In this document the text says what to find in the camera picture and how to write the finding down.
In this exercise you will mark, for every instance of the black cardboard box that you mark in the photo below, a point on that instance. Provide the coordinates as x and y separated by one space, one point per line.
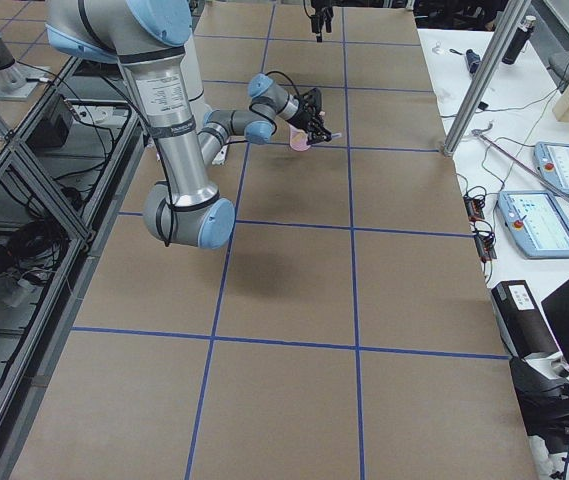
521 324

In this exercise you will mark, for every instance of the aluminium frame post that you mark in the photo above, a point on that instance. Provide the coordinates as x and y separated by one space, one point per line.
513 14

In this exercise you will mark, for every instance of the near blue teach pendant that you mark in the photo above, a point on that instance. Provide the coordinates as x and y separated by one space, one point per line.
538 225

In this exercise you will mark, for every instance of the black water bottle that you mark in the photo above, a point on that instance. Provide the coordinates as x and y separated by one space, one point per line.
520 38

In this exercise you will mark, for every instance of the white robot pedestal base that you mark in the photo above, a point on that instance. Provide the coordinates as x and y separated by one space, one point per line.
191 75

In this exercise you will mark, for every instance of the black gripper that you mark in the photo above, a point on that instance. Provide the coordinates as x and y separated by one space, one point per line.
305 120
319 19

